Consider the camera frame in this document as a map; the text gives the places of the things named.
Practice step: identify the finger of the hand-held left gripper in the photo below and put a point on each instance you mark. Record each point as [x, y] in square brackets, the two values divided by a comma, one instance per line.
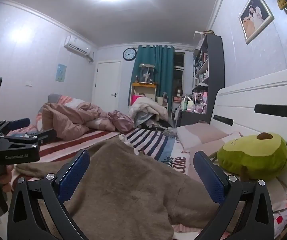
[18, 123]
[46, 133]

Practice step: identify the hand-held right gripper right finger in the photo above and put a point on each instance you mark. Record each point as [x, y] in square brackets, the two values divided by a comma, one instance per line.
[208, 177]

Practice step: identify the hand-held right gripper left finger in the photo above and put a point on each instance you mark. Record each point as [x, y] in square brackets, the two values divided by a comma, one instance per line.
[74, 172]

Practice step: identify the brown fleece garment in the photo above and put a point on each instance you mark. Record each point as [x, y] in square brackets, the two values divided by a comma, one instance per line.
[123, 185]

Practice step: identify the clothes pile on chair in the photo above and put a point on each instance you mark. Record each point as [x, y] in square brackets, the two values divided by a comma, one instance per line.
[146, 107]

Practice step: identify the pink duvet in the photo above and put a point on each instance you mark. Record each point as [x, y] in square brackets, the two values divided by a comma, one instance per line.
[68, 118]

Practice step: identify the grey pillow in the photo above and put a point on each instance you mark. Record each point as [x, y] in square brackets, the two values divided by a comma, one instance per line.
[54, 98]

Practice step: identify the pink ribbed pillow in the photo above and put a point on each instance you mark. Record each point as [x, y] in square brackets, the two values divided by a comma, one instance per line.
[201, 133]

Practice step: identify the green avocado plush toy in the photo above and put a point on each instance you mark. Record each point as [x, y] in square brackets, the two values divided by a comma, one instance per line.
[253, 156]

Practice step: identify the dark desk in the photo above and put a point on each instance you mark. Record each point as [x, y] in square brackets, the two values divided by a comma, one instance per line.
[193, 118]

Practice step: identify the striped bed sheet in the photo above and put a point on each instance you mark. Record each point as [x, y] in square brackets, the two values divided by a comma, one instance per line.
[153, 142]

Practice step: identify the shiny pink cloth bundle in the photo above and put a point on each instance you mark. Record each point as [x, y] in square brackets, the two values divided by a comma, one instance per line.
[122, 121]

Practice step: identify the pink organizer box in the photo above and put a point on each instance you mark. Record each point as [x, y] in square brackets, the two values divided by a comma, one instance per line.
[201, 103]

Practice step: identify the white door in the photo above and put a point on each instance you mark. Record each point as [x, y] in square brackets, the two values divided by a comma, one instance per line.
[108, 82]

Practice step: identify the wig on mannequin head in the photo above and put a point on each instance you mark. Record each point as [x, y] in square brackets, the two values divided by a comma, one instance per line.
[179, 92]

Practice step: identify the white air conditioner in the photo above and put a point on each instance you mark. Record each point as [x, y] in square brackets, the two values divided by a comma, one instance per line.
[77, 45]

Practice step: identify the white bed headboard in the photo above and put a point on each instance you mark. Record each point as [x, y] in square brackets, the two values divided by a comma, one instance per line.
[258, 95]

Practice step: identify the window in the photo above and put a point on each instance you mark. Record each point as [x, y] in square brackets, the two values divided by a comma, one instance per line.
[178, 75]

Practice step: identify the yellow shelf unit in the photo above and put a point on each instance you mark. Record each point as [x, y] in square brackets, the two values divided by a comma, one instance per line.
[143, 86]

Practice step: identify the dark grey bookshelf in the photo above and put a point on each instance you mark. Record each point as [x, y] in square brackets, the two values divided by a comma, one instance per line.
[216, 62]

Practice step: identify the teal curtain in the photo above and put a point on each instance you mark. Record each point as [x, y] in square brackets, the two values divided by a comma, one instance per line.
[158, 72]

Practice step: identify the glass display case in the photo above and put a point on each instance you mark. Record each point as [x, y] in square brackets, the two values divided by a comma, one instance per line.
[146, 73]

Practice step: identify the white light switch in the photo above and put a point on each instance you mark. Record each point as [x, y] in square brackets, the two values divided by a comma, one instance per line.
[28, 83]

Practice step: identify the small blue wall poster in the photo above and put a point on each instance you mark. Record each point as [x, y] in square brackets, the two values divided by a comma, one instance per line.
[61, 73]

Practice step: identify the round wall clock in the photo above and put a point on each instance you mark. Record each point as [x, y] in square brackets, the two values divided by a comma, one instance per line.
[129, 54]

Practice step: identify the framed wall photo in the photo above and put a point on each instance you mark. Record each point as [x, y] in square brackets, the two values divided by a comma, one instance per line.
[254, 17]

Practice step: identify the yellow wall decoration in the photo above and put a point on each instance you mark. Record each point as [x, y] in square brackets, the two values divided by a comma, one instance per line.
[283, 3]

